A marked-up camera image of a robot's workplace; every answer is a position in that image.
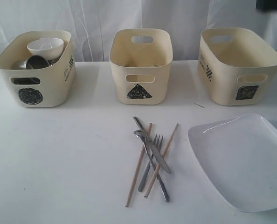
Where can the white square plate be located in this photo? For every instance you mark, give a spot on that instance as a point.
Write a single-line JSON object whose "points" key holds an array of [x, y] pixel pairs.
{"points": [[239, 157]]}

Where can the stainless steel mug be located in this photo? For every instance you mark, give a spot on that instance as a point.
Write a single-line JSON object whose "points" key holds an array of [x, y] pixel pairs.
{"points": [[53, 61], [32, 63]]}

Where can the wooden chopstick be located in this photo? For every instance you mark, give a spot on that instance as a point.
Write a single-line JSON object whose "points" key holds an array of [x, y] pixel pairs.
{"points": [[156, 172], [135, 176]]}

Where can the cream bin with black circle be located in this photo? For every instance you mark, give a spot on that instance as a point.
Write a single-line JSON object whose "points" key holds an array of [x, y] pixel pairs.
{"points": [[56, 80]]}

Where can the stainless steel knife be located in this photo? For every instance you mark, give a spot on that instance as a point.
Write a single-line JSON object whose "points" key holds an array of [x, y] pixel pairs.
{"points": [[148, 143]]}

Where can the cream bin with black triangle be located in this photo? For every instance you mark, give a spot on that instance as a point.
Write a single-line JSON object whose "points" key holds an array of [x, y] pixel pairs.
{"points": [[140, 62]]}

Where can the stainless steel fork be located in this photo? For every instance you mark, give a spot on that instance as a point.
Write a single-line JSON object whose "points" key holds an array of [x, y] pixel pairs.
{"points": [[158, 141]]}

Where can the white ceramic bowl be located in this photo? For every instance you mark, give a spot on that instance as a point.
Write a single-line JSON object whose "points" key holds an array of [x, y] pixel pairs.
{"points": [[48, 48]]}

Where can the stainless steel bowl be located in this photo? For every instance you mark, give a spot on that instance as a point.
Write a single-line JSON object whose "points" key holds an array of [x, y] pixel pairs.
{"points": [[25, 80]]}

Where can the cream bin with black square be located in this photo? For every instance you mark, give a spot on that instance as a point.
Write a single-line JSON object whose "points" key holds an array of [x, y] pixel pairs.
{"points": [[236, 65]]}

